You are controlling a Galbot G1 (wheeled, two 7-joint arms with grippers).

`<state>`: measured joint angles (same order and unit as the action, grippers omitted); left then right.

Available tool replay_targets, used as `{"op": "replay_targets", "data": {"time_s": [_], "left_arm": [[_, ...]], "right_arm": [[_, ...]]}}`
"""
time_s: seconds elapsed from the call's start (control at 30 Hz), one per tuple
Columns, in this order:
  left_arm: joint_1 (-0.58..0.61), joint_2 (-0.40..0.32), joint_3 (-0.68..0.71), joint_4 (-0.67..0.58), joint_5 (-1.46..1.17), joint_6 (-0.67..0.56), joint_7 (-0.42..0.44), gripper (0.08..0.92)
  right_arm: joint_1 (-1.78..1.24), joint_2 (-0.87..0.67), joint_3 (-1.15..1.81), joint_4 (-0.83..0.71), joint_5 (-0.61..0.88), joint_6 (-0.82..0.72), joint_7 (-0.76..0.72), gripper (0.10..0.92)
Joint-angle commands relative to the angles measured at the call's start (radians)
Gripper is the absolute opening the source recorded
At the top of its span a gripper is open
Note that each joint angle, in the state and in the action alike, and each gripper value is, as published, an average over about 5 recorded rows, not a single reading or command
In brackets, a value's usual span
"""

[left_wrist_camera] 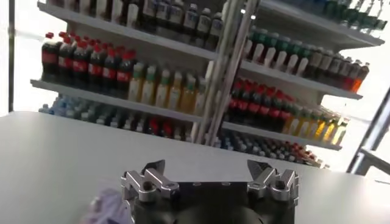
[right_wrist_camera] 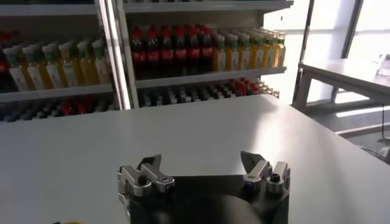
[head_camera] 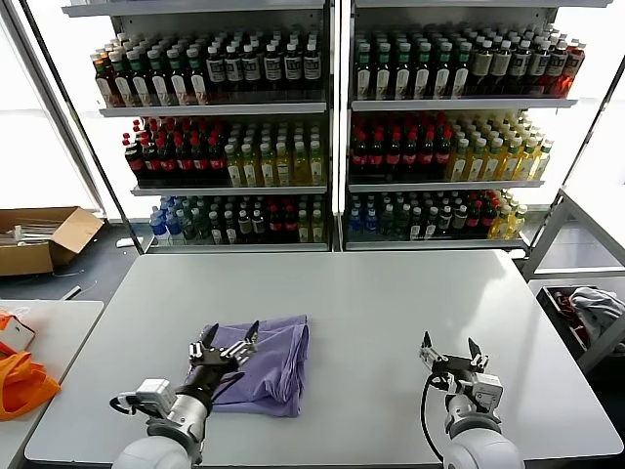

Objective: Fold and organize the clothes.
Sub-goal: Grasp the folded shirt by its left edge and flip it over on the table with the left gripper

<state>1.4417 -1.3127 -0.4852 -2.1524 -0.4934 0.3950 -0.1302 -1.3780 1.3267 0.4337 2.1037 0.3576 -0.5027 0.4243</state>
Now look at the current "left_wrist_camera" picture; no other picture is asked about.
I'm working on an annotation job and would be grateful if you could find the yellow juice bottle green cap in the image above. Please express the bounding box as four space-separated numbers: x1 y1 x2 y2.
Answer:
167 72 183 111
180 74 197 114
141 65 158 106
154 69 171 108
282 105 301 135
304 110 321 139
313 112 330 141
193 77 208 116
322 114 339 144
330 117 350 146
127 62 144 103
294 108 311 138

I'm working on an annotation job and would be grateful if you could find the metal beverage shelving unit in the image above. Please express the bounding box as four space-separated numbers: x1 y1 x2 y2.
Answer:
210 0 388 170
29 0 241 144

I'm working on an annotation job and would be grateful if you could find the dark metal frame post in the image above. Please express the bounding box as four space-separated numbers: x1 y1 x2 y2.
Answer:
7 0 16 113
346 88 390 174

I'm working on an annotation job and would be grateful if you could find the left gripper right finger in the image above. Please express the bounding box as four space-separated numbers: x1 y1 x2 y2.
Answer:
247 159 300 202

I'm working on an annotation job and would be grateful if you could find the purple t-shirt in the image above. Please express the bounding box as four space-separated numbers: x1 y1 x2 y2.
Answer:
79 187 135 224

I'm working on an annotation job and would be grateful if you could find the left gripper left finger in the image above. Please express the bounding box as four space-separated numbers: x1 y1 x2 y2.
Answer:
121 159 180 203

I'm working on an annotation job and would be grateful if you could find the red drink bottle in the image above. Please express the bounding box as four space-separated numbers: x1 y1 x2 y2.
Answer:
350 62 371 94
344 60 362 91

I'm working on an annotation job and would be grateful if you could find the dark drink bottle pale label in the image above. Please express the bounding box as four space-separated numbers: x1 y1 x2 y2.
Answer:
182 3 199 45
316 50 335 82
327 54 344 85
194 7 212 48
336 57 353 88
168 0 185 39
204 12 224 51
306 47 324 79

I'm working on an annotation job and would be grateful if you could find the cola bottle red cap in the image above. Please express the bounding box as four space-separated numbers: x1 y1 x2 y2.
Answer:
268 90 285 128
228 79 243 118
247 85 263 124
41 32 59 82
116 51 134 99
87 44 104 91
57 36 74 85
237 82 252 121
257 87 274 126
278 94 295 131
72 41 88 88
102 48 118 95

